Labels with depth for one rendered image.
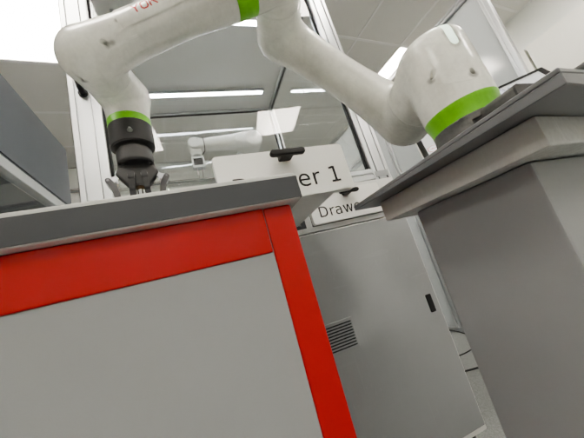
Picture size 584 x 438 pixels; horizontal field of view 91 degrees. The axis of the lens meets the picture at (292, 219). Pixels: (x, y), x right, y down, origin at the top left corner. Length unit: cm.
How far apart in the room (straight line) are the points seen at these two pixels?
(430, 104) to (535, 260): 31
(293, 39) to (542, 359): 80
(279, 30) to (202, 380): 76
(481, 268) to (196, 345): 44
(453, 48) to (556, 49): 328
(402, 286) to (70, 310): 95
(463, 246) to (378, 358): 55
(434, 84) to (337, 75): 27
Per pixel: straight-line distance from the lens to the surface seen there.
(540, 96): 41
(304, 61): 83
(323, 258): 94
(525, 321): 55
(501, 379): 61
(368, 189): 107
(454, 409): 119
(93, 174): 99
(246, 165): 59
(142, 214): 27
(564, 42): 390
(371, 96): 77
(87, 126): 107
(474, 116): 59
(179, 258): 27
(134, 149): 73
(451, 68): 62
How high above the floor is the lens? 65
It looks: 13 degrees up
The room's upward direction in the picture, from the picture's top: 16 degrees counter-clockwise
